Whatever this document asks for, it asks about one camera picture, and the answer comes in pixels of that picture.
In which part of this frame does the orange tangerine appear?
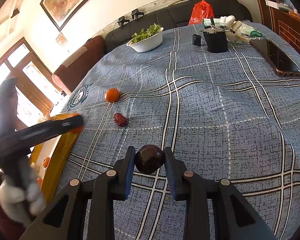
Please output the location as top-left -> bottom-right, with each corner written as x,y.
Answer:
104,88 -> 120,103
42,157 -> 51,168

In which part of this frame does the black gripper on sofa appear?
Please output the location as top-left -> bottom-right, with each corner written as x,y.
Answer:
117,16 -> 130,28
131,9 -> 145,21

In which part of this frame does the red plastic bag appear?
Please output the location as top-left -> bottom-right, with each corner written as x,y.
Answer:
188,0 -> 214,25

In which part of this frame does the small wall plaque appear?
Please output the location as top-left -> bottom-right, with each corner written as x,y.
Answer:
56,33 -> 67,46

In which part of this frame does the black gripper on sofa left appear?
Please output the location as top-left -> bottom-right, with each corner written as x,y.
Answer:
117,16 -> 130,28

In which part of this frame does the wooden glass door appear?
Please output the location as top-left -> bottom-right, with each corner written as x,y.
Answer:
0,38 -> 63,130

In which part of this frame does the small black box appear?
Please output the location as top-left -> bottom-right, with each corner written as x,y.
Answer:
192,34 -> 202,47

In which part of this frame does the white gloved left hand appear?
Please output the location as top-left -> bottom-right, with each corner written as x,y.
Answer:
0,166 -> 46,227

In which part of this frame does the black smartphone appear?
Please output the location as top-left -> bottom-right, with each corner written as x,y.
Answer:
249,40 -> 300,77

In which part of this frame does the dark plum fruit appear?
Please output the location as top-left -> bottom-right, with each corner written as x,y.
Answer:
134,145 -> 165,174

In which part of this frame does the red date fruit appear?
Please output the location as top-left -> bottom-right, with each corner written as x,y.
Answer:
113,113 -> 127,127

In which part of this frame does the white robot hand toy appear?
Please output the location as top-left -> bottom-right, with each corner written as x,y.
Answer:
203,15 -> 263,43

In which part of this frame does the wooden cabinet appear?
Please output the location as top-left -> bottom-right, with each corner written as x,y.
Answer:
257,0 -> 300,54

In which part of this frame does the black gripper on sofa right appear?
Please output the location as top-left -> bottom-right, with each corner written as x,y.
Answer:
131,9 -> 145,21

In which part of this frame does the black cylindrical cup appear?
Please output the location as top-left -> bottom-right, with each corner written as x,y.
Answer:
203,31 -> 228,53

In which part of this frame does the brown armchair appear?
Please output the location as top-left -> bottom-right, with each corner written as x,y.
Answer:
52,36 -> 105,95

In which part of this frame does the blue plaid tablecloth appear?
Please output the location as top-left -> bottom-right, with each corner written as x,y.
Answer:
57,23 -> 300,239

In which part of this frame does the white tray with yellow rim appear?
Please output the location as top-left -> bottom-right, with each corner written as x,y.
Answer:
29,125 -> 83,204

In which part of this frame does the black leather sofa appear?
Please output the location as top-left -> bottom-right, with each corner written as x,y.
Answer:
105,0 -> 253,53

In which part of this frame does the white bowl of greens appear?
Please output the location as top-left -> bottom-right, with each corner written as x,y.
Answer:
126,23 -> 164,53

